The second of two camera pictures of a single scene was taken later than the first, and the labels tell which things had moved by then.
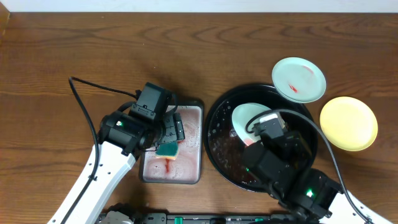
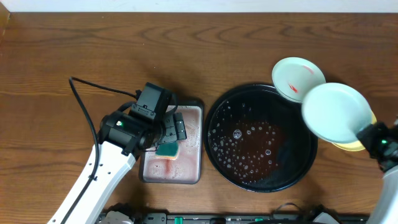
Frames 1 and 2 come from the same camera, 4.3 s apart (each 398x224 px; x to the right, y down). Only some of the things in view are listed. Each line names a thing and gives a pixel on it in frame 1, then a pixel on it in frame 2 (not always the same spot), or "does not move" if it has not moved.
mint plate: x=298 y=80 does not move
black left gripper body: x=173 y=129 does not move
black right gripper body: x=295 y=150 → x=379 y=139
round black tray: x=224 y=149 does not move
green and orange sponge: x=169 y=150 does not move
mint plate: x=241 y=114 → x=336 y=112
